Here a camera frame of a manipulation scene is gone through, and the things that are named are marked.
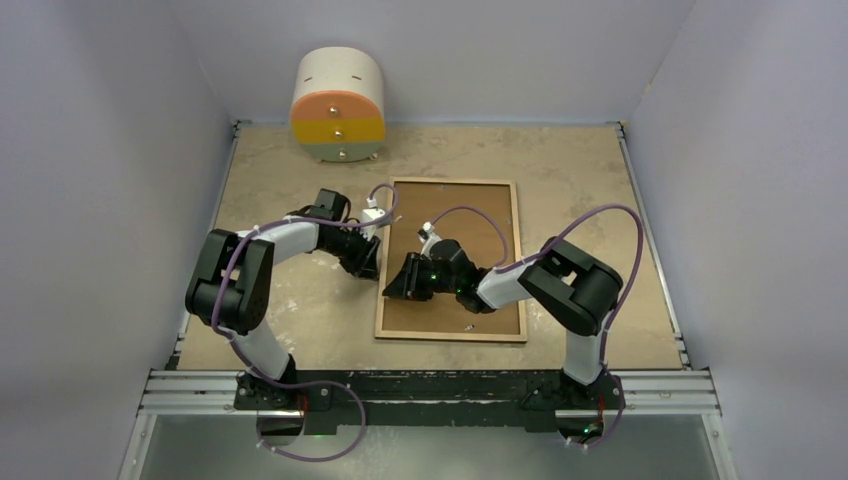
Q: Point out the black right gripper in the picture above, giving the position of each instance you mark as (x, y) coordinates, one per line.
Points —
(407, 283)

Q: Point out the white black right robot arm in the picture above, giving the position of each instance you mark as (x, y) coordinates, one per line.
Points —
(579, 291)

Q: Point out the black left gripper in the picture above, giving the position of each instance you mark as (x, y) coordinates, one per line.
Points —
(364, 264)

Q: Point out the round pastel drawer cabinet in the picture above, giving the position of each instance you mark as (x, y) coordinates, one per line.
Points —
(337, 112)

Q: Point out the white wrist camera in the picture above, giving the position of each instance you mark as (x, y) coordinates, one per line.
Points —
(373, 219)
(428, 237)

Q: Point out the aluminium rail frame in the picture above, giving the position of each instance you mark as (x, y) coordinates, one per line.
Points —
(671, 427)

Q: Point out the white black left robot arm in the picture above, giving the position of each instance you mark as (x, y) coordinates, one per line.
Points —
(229, 290)

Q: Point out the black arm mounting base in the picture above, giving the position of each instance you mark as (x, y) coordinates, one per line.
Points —
(538, 401)

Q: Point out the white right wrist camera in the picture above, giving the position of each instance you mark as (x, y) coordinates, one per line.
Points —
(428, 237)

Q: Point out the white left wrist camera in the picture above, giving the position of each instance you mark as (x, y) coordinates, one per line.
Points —
(373, 219)

